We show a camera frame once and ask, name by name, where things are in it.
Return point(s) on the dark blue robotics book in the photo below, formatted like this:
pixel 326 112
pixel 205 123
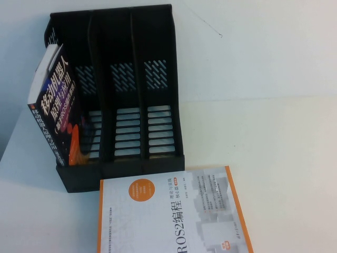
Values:
pixel 52 118

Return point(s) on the white book with orange edge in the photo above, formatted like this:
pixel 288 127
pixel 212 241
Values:
pixel 158 224

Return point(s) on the black plastic book stand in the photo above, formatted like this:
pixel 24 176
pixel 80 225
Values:
pixel 123 39

